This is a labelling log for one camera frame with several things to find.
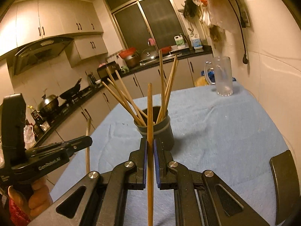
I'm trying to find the dark round chopstick holder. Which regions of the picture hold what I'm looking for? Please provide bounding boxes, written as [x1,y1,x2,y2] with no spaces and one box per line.
[134,107,175,151]

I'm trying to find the green label detergent bottle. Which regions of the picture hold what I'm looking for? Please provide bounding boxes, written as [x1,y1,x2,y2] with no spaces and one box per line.
[174,33,186,48]

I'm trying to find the person's left hand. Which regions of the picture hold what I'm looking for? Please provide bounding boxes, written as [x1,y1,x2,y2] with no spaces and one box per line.
[8,178,54,219]

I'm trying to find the blue label detergent bottle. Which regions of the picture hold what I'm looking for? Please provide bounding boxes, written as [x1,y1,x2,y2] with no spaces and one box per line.
[190,33,203,50]

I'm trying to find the black wok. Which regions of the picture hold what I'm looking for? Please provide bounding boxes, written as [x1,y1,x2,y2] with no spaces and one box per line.
[59,77,83,100]

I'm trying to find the long wooden chopstick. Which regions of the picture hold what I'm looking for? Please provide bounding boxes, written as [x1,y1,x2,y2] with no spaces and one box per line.
[86,118,92,174]
[147,83,154,226]

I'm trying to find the white kitchen cabinets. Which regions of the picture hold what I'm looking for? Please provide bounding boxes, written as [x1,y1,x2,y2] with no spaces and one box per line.
[35,49,214,187]
[0,0,104,57]

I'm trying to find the steel pot with lid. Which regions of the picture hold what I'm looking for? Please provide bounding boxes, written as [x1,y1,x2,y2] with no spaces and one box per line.
[37,89,60,114]

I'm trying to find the cooking oil bottle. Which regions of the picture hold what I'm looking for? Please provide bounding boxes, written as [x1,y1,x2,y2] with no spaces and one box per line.
[27,105,40,123]

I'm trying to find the yellow plastic bag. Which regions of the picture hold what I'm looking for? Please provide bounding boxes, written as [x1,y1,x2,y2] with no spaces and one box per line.
[194,75,211,88]

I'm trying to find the bunch of wooden chopsticks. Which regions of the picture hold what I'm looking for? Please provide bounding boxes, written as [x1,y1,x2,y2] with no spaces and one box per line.
[101,50,179,127]

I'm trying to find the red plastic basin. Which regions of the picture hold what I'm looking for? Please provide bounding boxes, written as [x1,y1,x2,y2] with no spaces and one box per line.
[118,47,137,58]

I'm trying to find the black power cable with plug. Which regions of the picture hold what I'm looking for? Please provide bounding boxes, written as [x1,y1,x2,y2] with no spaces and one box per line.
[227,0,249,65]

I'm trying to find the brown cooking pot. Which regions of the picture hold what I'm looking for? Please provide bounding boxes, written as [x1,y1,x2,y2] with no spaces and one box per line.
[124,54,141,68]

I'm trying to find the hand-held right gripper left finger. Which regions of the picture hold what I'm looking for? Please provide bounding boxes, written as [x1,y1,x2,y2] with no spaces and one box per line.
[28,138,148,226]

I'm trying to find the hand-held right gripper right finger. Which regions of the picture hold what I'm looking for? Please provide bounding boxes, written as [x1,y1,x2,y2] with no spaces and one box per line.
[154,138,270,226]

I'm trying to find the blue plastic bag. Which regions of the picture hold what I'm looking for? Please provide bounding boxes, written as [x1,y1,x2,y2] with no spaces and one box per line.
[201,69,236,82]

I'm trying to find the wall rail rack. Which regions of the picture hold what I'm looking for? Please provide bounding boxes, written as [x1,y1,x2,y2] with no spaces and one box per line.
[105,53,121,62]

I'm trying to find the black chair back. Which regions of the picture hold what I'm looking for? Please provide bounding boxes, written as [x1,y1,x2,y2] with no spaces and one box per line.
[269,149,298,225]

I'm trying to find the kitchen window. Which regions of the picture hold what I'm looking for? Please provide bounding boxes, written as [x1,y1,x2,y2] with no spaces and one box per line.
[103,0,187,53]

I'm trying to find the frosted glass mug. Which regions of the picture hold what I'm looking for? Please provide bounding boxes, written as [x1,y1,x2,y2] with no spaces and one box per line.
[204,56,234,97]

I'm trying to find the white upper kitchen cabinets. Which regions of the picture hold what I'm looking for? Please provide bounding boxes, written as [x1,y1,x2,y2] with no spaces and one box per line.
[0,0,104,57]

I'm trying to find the blue towel mat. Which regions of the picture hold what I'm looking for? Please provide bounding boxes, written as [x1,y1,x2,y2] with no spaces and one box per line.
[50,83,291,226]

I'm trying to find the white lower kitchen cabinets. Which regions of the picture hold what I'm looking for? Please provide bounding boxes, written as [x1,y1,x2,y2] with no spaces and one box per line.
[35,49,214,187]

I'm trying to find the glass pan lid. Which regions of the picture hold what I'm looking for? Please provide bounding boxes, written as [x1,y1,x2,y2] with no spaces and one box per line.
[140,47,159,61]

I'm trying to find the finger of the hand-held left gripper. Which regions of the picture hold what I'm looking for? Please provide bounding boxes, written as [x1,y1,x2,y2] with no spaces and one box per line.
[12,135,93,178]

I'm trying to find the white plastic bag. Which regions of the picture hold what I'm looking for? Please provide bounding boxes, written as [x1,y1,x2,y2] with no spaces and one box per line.
[201,0,238,33]

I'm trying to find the person's left forearm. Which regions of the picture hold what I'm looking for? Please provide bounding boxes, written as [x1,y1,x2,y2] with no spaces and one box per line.
[0,192,31,226]

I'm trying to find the small white wall cabinet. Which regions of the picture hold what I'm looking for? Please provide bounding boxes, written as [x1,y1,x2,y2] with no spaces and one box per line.
[65,36,109,68]

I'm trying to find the black hanging gloves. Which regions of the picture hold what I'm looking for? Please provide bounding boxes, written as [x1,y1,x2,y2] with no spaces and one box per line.
[183,0,200,18]

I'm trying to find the clear plastic bag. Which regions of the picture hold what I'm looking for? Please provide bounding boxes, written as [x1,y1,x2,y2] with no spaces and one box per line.
[23,124,36,150]

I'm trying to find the black range hood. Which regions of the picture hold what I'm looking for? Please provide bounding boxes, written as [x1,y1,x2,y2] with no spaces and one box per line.
[12,36,75,76]

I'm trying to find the wall power socket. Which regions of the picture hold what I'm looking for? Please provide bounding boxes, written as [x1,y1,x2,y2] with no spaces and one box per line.
[239,9,251,28]

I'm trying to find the dried brown herb bundle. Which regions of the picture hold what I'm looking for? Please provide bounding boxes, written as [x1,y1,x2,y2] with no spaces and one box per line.
[209,25,224,43]

